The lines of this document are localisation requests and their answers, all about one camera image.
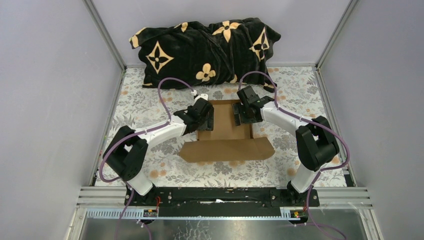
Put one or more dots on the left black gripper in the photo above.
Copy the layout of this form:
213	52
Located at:
208	124

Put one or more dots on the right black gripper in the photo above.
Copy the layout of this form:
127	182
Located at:
238	108

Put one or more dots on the brown cardboard box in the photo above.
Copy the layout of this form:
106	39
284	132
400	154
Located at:
226	142

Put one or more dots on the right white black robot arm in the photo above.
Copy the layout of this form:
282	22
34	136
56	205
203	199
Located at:
315	142

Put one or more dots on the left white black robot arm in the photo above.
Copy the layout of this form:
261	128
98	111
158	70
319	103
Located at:
127	150

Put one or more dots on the floral patterned table mat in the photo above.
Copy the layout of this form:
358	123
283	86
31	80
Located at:
139	107

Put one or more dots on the black blanket with tan flowers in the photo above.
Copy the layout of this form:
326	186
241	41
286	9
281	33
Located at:
194	54

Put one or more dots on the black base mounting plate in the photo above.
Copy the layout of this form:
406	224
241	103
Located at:
244	202

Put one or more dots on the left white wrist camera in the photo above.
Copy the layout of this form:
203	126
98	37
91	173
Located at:
201	96

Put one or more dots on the aluminium frame rail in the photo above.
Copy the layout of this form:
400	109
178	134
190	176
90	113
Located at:
108	202

